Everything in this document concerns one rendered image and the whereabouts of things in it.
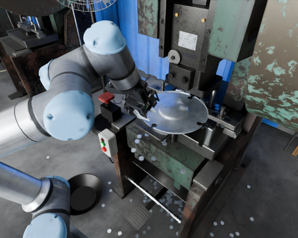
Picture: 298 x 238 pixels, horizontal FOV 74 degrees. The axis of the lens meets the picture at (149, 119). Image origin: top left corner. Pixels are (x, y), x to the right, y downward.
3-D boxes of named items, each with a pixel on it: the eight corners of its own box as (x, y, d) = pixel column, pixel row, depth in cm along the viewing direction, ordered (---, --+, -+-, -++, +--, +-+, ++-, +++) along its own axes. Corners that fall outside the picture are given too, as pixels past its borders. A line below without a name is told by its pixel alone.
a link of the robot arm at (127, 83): (100, 75, 49) (120, 52, 51) (108, 86, 53) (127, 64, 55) (122, 85, 45) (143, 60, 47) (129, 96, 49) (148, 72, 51)
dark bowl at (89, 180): (76, 230, 121) (73, 226, 116) (51, 199, 136) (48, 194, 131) (113, 196, 138) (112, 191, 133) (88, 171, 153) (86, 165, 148)
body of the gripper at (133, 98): (146, 121, 58) (133, 97, 48) (125, 109, 62) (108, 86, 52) (160, 101, 60) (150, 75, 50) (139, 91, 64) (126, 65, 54)
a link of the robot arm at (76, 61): (30, 87, 36) (83, 59, 36) (38, 61, 44) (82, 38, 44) (58, 115, 41) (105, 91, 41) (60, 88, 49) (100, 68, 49)
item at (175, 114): (167, 85, 100) (167, 84, 100) (220, 108, 86) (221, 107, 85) (126, 112, 84) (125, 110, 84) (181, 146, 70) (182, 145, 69)
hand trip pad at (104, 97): (106, 113, 98) (104, 101, 93) (99, 108, 101) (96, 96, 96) (117, 106, 102) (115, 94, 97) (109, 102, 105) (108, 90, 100)
